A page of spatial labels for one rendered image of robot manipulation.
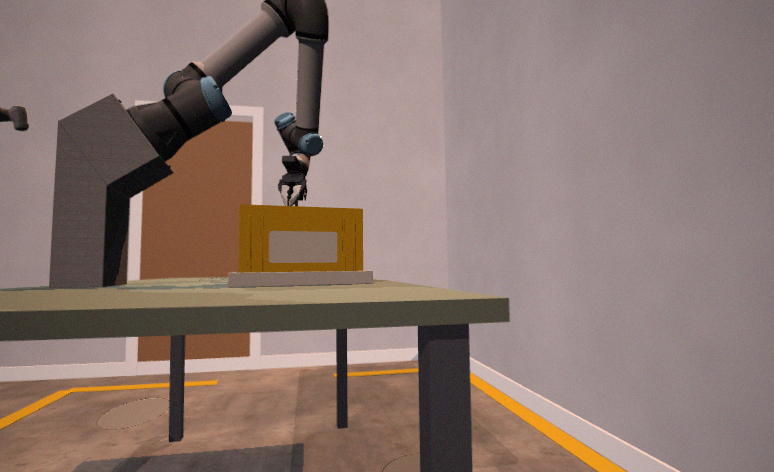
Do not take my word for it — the orange divided crate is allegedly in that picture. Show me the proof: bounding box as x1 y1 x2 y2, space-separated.
239 205 363 273

